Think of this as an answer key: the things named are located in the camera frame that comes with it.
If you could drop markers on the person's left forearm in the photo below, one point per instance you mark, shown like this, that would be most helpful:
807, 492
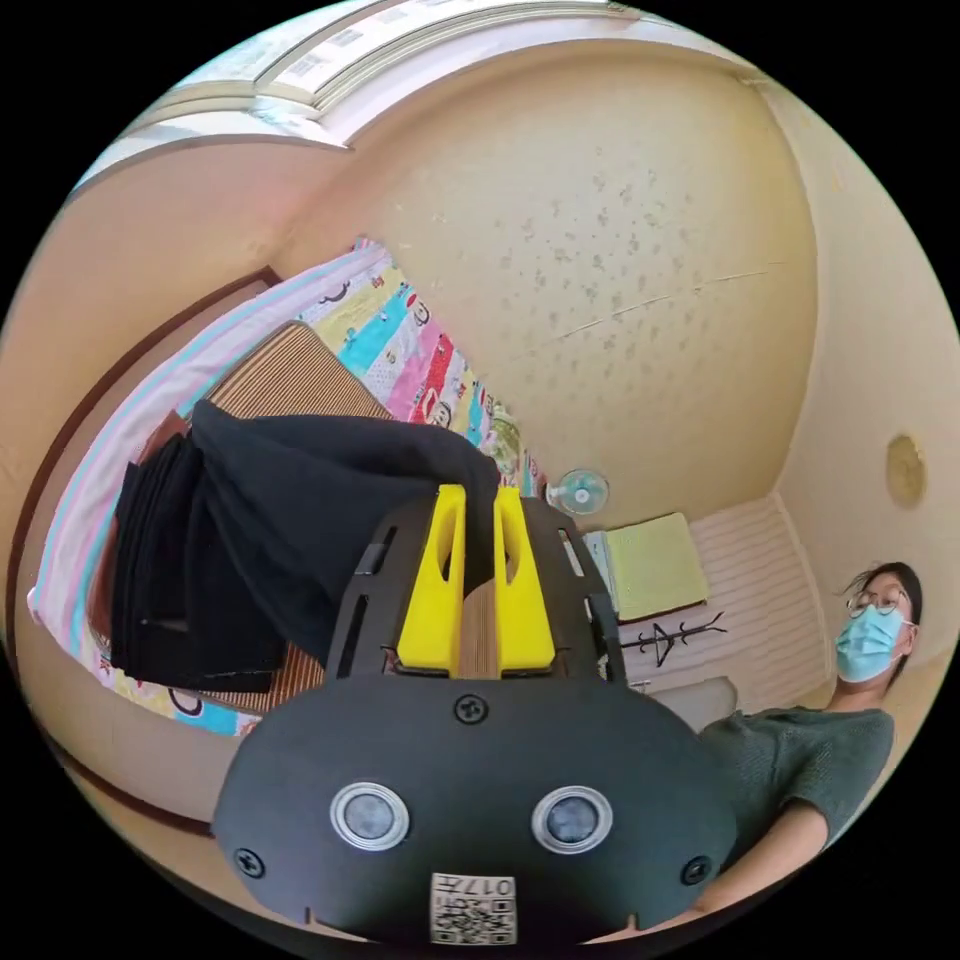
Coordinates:
772, 847

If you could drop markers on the person's body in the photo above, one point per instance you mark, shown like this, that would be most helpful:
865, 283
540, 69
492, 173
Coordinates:
795, 750

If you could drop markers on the window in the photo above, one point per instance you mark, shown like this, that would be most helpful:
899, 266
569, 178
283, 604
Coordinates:
322, 71

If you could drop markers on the black pants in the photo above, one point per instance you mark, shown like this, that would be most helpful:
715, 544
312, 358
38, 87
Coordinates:
315, 510

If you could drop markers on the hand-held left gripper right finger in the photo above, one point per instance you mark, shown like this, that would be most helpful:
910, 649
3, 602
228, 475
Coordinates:
525, 622

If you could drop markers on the black coat rack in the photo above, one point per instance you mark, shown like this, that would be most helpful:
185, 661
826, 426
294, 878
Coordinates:
664, 637

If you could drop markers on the bed with woven mat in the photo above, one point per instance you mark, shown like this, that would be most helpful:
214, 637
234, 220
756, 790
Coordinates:
285, 371

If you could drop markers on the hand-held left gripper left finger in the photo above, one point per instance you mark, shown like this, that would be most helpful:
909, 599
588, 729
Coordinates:
431, 600

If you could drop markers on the small white fan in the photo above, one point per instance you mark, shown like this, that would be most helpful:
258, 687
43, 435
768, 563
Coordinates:
578, 491

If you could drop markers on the pile of clothes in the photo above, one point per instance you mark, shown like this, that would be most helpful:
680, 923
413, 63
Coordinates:
161, 585

